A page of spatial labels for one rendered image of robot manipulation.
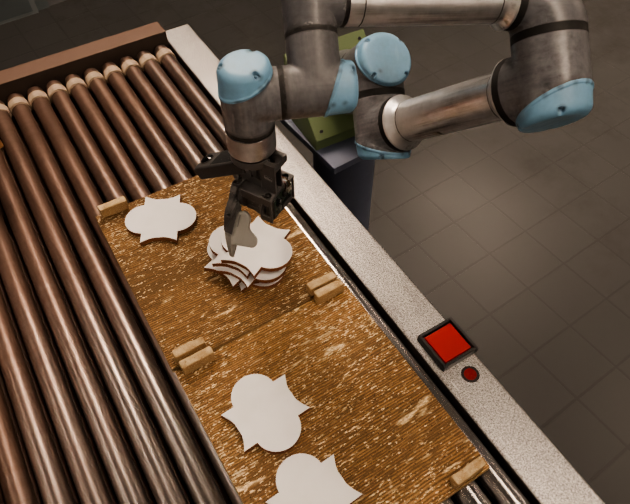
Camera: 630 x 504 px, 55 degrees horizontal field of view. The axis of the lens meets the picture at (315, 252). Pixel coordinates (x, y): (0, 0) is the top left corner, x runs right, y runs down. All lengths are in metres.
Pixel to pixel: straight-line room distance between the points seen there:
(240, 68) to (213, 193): 0.52
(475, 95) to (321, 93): 0.35
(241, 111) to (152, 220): 0.48
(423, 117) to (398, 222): 1.33
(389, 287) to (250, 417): 0.37
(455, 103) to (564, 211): 1.63
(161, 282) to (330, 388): 0.39
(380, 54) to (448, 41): 2.22
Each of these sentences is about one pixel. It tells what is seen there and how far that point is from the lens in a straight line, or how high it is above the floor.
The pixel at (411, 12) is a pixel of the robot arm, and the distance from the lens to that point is 0.94.
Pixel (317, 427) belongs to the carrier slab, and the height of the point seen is 0.94.
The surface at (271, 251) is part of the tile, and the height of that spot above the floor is 0.99.
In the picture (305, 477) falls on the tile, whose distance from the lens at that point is 0.97.
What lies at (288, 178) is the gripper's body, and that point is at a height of 1.18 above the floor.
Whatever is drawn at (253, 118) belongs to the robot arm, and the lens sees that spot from 0.86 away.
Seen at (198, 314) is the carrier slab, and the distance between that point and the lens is 1.13.
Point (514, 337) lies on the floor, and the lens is 2.27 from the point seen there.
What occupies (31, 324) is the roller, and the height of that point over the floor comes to 0.92.
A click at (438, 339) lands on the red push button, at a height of 0.93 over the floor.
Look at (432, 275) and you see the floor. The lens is 2.35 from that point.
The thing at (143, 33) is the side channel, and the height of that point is 0.95.
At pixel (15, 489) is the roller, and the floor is 0.92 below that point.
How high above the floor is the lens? 1.88
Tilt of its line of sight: 52 degrees down
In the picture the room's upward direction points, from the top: 1 degrees counter-clockwise
